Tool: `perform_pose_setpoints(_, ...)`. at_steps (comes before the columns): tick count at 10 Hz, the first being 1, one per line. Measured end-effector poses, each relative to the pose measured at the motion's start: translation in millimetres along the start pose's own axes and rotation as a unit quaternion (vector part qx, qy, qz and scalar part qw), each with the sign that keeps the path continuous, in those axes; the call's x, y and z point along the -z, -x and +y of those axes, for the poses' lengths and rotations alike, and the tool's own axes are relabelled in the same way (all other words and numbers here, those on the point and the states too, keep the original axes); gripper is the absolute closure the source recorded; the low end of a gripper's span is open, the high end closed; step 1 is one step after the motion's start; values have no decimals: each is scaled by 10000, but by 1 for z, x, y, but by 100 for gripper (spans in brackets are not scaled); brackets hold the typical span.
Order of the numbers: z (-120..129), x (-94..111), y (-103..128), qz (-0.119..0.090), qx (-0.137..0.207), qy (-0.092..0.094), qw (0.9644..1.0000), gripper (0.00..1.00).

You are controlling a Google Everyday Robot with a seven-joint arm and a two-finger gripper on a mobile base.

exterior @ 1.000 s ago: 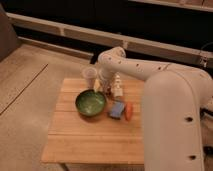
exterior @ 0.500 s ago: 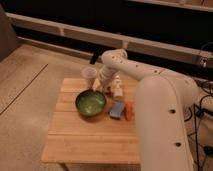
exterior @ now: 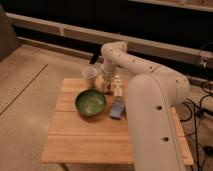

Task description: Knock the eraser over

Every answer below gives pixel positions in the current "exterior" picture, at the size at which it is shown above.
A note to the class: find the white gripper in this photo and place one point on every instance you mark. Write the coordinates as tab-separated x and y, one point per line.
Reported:
103	82

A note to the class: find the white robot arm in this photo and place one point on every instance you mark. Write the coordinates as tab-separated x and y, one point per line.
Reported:
150	95

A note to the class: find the green bowl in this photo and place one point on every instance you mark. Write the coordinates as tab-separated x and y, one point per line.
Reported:
90	103

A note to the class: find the blue sponge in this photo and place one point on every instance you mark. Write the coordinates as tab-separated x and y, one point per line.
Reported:
116	109

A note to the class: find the white shelf rail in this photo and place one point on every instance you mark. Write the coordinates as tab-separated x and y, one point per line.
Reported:
100	37

